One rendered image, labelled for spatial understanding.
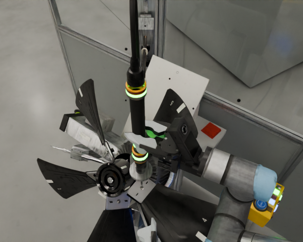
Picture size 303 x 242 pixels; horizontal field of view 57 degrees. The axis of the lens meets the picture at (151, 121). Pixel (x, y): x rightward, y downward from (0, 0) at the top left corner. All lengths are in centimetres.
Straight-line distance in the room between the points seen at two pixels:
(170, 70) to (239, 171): 60
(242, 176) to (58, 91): 263
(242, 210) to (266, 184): 10
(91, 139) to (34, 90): 207
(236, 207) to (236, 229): 5
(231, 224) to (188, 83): 59
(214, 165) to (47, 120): 235
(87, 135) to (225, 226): 72
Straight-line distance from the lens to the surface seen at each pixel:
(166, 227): 94
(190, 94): 110
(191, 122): 82
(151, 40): 121
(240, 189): 67
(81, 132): 123
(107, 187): 98
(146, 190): 98
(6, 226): 243
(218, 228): 70
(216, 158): 65
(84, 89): 103
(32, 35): 405
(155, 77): 116
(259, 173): 66
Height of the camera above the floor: 207
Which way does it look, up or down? 51 degrees down
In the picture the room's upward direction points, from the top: straight up
